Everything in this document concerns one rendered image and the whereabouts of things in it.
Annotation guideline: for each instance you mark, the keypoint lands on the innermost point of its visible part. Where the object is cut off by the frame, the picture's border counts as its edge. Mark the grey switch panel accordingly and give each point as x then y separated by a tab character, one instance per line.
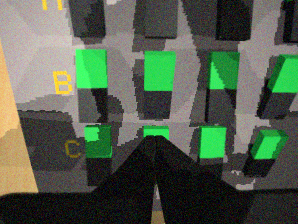
217	78

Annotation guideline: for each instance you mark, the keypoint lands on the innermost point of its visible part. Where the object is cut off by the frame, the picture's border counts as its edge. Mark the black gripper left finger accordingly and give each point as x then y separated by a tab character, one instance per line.
126	197

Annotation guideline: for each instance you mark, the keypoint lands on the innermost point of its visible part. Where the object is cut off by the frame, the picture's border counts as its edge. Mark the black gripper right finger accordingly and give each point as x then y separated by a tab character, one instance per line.
190	194

